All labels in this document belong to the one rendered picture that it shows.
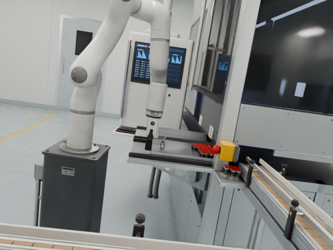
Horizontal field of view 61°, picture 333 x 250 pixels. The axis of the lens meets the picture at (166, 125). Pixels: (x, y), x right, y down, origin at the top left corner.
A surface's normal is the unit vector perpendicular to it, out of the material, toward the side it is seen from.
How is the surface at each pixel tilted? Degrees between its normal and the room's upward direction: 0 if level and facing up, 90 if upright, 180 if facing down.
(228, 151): 90
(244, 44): 90
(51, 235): 90
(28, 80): 90
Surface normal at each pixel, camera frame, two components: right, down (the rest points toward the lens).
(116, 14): -0.32, 0.65
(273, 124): 0.04, 0.19
